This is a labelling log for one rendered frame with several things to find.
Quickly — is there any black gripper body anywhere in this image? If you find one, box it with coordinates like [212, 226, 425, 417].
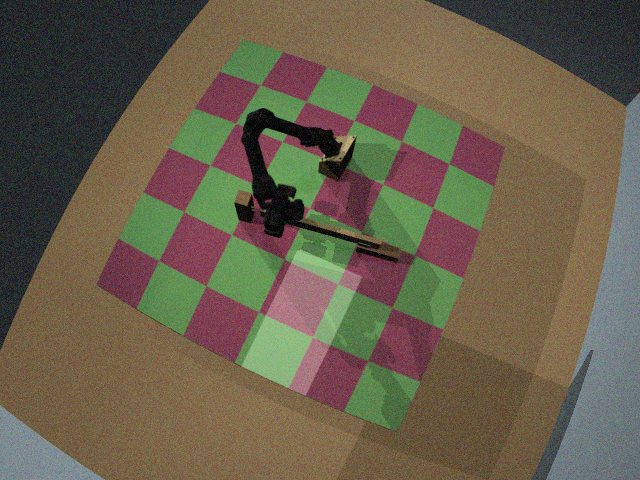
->
[265, 186, 296, 238]

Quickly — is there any long tan wooden rail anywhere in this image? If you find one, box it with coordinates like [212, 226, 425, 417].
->
[286, 218, 381, 250]

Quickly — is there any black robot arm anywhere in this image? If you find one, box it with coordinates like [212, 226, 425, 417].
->
[241, 108, 342, 232]

